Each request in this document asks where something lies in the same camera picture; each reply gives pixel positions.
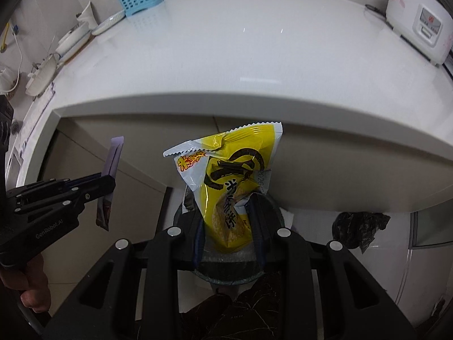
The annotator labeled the large white bowl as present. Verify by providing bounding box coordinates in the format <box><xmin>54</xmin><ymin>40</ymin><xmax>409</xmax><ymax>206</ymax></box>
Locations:
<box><xmin>55</xmin><ymin>24</ymin><xmax>92</xmax><ymax>55</ymax></box>

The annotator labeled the black round trash bin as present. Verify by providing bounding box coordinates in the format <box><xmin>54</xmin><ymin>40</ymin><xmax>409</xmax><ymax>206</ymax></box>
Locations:
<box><xmin>173</xmin><ymin>191</ymin><xmax>287</xmax><ymax>287</ymax></box>

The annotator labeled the purple stick packet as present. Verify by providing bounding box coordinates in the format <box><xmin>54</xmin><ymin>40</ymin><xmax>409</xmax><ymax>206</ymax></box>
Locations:
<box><xmin>95</xmin><ymin>135</ymin><xmax>125</xmax><ymax>232</ymax></box>

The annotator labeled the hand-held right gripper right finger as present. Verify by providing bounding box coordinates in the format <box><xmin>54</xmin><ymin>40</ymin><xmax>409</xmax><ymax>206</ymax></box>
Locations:
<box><xmin>248</xmin><ymin>193</ymin><xmax>411</xmax><ymax>340</ymax></box>

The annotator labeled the black plastic bag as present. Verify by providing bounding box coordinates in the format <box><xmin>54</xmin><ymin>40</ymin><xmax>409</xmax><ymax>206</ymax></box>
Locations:
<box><xmin>332</xmin><ymin>211</ymin><xmax>391</xmax><ymax>252</ymax></box>

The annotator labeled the person's left hand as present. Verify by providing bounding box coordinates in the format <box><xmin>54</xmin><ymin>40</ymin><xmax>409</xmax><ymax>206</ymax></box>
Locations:
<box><xmin>0</xmin><ymin>253</ymin><xmax>50</xmax><ymax>314</ymax></box>

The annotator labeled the yellow snack packet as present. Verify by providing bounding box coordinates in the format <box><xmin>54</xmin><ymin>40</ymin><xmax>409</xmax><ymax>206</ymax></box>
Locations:
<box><xmin>163</xmin><ymin>121</ymin><xmax>284</xmax><ymax>252</ymax></box>

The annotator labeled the white quilted dish cloth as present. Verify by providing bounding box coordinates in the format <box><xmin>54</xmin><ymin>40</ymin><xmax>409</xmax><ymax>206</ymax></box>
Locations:
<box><xmin>14</xmin><ymin>81</ymin><xmax>57</xmax><ymax>185</ymax></box>

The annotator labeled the white flowered rice cooker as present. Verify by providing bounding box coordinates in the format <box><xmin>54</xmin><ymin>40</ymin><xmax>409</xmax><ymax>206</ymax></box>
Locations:
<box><xmin>385</xmin><ymin>0</ymin><xmax>453</xmax><ymax>66</ymax></box>

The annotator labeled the wooden trivet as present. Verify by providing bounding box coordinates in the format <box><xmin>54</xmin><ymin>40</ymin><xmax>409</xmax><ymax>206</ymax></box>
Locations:
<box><xmin>60</xmin><ymin>37</ymin><xmax>93</xmax><ymax>65</ymax></box>

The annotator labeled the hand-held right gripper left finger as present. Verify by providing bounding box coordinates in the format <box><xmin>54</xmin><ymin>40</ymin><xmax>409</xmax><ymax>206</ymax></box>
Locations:
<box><xmin>42</xmin><ymin>209</ymin><xmax>206</xmax><ymax>340</ymax></box>

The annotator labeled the blue patterned plate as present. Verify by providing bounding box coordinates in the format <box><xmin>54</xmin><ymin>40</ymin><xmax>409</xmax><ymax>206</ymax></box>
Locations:
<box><xmin>91</xmin><ymin>10</ymin><xmax>126</xmax><ymax>36</ymax></box>

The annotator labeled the white cone cup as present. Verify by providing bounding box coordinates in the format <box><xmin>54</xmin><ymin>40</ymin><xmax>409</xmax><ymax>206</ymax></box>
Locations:
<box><xmin>76</xmin><ymin>1</ymin><xmax>99</xmax><ymax>31</ymax></box>

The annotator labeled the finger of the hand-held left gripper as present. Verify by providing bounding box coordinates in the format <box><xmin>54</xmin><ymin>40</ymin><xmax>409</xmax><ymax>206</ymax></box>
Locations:
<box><xmin>7</xmin><ymin>172</ymin><xmax>103</xmax><ymax>199</ymax></box>
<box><xmin>14</xmin><ymin>174</ymin><xmax>117</xmax><ymax>216</ymax></box>

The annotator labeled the black power cable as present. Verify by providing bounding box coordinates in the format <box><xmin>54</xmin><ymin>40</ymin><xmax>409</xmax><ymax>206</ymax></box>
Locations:
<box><xmin>364</xmin><ymin>3</ymin><xmax>393</xmax><ymax>29</ymax></box>

